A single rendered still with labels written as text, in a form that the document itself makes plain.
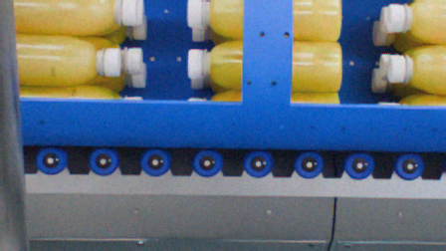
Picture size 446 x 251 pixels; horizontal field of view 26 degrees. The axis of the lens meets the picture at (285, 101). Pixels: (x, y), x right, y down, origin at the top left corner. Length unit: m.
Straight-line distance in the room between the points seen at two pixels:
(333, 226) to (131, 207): 0.31
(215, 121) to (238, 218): 0.22
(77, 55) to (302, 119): 0.32
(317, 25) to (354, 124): 0.15
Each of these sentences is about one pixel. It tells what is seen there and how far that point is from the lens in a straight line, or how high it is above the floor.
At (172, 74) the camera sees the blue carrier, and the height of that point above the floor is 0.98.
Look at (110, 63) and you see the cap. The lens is 1.31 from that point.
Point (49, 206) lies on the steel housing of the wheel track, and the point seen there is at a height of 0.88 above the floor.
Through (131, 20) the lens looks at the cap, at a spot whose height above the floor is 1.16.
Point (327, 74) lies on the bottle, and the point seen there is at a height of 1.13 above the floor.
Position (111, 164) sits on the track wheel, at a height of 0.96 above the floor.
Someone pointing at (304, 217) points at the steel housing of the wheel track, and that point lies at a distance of 1.45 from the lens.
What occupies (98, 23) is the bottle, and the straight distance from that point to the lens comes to 1.32.
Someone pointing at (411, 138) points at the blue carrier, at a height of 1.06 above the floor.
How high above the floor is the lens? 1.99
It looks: 44 degrees down
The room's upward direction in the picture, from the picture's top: 5 degrees clockwise
